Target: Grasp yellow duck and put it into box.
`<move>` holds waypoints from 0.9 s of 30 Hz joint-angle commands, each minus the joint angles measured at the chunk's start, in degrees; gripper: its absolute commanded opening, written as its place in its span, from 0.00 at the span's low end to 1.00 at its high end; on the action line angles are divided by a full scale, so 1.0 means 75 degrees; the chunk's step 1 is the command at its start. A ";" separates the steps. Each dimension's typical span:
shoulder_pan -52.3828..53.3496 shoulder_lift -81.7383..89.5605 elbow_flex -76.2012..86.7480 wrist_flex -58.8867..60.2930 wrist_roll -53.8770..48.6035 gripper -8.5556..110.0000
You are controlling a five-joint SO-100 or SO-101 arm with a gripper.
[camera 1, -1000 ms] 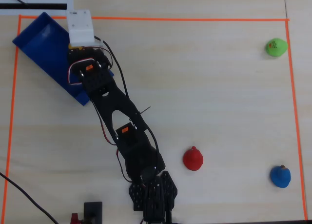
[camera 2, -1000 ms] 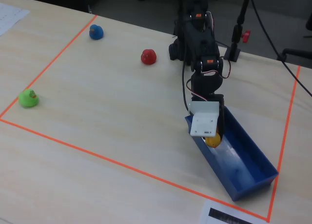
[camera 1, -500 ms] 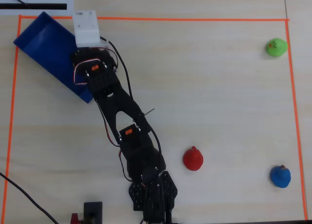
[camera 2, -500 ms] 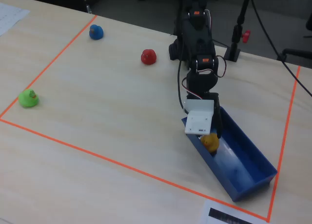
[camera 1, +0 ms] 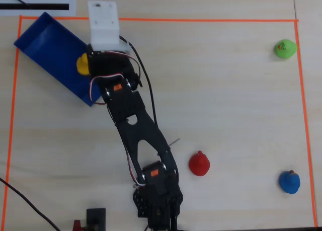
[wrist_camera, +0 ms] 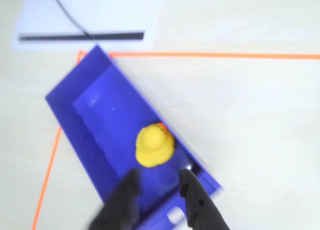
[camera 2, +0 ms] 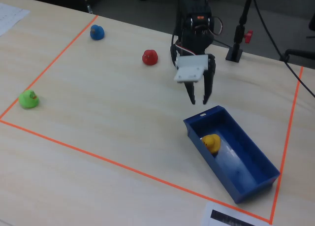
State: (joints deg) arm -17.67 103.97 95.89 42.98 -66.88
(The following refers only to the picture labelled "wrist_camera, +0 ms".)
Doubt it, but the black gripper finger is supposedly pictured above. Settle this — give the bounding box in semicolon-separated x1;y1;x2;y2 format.
178;168;231;230
88;167;141;230

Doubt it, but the yellow rubber duck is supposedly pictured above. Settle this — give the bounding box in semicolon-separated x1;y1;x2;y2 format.
135;123;176;168

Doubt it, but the blue plastic box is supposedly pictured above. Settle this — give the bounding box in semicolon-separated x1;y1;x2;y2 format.
44;45;225;230

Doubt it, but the white paper with black bar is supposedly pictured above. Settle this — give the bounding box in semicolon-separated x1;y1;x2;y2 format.
11;0;163;53

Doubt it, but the thin black cable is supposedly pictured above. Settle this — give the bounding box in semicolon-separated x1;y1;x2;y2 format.
48;0;93;38

